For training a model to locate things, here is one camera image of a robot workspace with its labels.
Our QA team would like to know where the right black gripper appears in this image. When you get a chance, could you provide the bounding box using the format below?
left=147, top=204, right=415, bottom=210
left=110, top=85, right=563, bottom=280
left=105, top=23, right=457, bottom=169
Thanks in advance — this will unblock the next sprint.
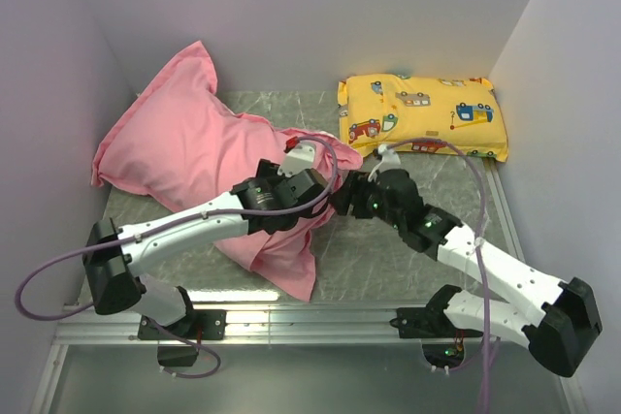
left=328, top=168, right=405, bottom=229

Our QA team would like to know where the pink pillowcase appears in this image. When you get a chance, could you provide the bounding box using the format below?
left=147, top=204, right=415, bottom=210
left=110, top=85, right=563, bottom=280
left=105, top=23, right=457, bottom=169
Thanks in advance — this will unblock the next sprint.
left=91, top=41, right=334, bottom=301

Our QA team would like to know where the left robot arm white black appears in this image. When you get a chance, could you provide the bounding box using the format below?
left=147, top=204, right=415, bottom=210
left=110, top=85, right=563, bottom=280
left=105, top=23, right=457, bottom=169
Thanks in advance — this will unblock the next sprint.
left=83, top=161, right=330, bottom=338

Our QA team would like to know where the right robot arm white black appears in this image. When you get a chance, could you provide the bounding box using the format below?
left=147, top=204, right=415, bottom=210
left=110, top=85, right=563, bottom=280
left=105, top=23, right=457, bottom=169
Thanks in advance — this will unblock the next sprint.
left=331, top=169, right=603, bottom=378

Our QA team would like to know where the yellow cartoon car pillow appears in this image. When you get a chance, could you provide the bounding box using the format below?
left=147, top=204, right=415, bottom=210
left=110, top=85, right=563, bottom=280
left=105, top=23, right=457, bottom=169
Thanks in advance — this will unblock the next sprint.
left=337, top=74, right=508, bottom=162

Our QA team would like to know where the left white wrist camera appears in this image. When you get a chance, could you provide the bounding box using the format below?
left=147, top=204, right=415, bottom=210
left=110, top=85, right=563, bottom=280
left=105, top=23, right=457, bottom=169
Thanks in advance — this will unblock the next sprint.
left=278, top=141, right=316, bottom=177

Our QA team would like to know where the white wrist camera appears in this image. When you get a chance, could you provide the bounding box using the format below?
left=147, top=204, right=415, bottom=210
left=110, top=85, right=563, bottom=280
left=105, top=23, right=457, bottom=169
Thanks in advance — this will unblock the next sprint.
left=278, top=141, right=316, bottom=177
left=369, top=143, right=401, bottom=180

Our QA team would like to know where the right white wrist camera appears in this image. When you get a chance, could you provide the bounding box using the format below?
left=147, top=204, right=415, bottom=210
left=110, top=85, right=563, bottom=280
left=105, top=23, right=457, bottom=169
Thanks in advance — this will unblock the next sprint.
left=369, top=143, right=401, bottom=180

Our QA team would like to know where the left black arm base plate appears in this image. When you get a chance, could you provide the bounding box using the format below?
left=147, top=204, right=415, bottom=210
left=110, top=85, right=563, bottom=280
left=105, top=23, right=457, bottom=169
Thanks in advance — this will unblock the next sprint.
left=137, top=307, right=228, bottom=369

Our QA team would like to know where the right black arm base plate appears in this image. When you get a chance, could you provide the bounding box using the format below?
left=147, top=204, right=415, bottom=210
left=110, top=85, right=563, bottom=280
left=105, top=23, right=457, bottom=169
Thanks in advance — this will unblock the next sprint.
left=389, top=305, right=486, bottom=369

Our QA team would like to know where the aluminium rail frame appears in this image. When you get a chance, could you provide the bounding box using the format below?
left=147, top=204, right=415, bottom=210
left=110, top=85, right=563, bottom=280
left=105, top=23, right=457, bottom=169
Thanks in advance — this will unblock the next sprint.
left=28, top=159, right=591, bottom=414

